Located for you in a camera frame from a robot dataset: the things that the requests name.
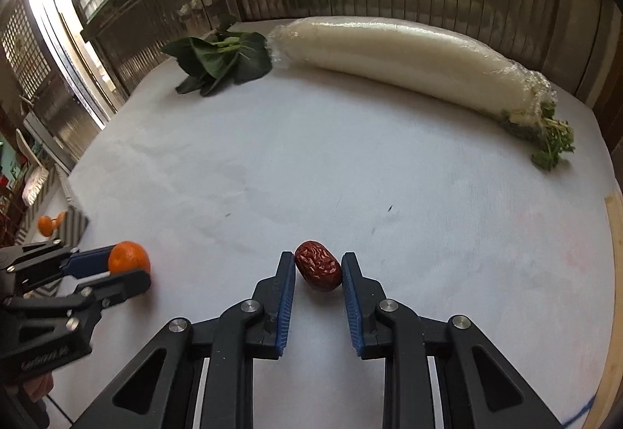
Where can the green bok choy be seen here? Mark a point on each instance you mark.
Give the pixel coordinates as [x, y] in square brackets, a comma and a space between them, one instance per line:
[219, 61]

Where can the striped shallow tray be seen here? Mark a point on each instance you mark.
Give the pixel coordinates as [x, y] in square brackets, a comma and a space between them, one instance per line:
[75, 224]

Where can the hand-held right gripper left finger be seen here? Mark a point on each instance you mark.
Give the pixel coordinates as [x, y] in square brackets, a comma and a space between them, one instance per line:
[284, 312]

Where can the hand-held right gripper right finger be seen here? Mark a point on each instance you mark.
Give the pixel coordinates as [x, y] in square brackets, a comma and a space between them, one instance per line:
[353, 312]

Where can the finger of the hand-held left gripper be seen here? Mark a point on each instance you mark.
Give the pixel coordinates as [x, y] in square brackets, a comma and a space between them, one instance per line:
[87, 261]
[121, 285]

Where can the person's left hand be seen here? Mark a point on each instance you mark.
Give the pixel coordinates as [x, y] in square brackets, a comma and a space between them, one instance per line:
[38, 386]

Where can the white chair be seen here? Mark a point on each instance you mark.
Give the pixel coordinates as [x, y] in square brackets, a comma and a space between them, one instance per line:
[31, 161]

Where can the wrapped white radish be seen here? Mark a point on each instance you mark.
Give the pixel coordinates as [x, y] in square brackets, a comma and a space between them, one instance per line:
[413, 64]

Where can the red date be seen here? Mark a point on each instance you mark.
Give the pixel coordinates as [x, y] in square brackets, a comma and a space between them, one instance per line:
[319, 269]

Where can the metal grille door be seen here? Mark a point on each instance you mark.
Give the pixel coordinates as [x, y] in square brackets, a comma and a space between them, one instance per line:
[24, 49]

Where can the small orange with stem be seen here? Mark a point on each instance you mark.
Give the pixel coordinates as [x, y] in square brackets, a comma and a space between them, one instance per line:
[45, 225]

